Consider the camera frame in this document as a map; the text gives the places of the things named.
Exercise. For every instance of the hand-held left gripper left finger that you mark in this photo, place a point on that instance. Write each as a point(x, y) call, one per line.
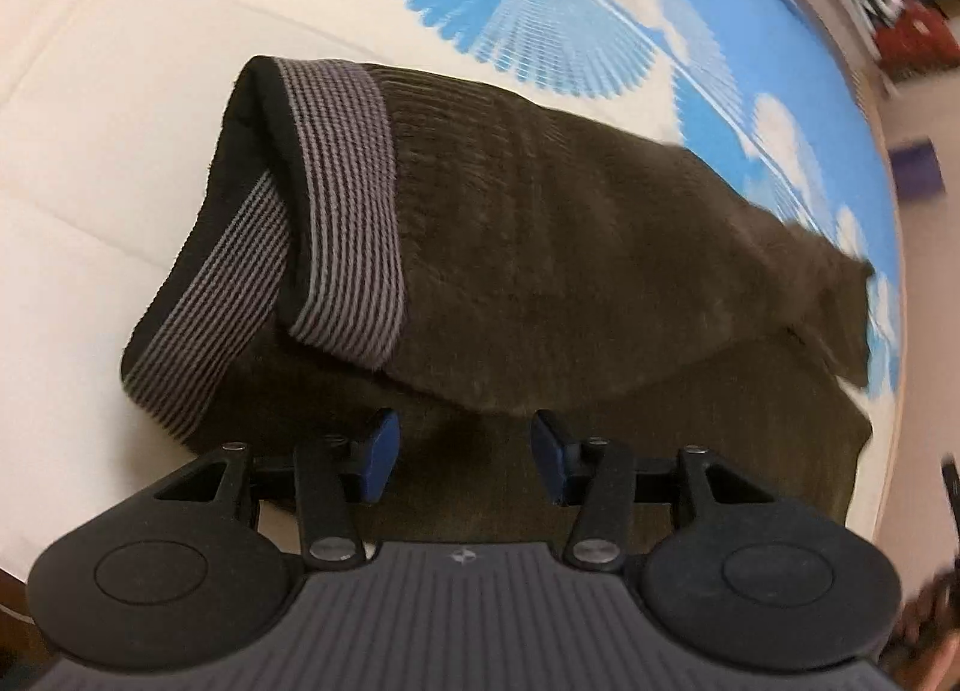
point(379, 455)

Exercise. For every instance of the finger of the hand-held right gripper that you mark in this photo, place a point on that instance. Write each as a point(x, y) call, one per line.
point(952, 503)

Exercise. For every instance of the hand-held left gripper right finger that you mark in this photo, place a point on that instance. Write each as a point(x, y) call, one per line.
point(547, 455)

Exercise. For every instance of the person's right hand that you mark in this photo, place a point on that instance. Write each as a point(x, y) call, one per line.
point(934, 616)

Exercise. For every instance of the blue white printed bed sheet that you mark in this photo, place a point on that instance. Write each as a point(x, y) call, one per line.
point(150, 23)

